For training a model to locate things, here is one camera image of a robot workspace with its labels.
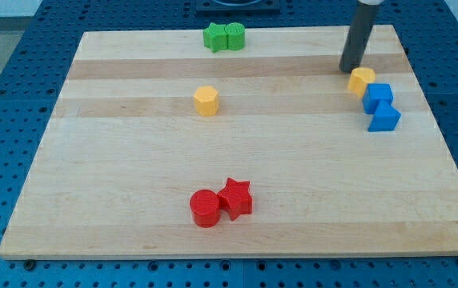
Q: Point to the yellow heart block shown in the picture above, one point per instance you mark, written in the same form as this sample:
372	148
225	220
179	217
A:
359	80

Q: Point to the blue cube block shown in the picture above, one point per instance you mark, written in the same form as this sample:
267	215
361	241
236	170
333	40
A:
376	92

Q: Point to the red star block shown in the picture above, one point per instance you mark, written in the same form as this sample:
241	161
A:
235	198

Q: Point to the blue triangle block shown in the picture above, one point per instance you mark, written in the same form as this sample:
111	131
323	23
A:
385	118

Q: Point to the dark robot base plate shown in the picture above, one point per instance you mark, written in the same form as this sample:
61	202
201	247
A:
236	6

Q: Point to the green circle block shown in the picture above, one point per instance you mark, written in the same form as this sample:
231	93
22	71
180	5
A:
235	32

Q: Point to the wooden board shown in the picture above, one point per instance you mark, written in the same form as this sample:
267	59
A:
124	151

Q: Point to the yellow hexagon block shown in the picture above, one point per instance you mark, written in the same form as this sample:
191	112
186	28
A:
206	99

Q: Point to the green star block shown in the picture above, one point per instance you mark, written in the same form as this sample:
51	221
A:
215	37

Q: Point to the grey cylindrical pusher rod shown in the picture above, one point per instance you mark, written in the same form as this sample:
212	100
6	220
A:
358	34

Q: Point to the red circle block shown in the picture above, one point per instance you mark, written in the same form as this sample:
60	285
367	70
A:
205	208

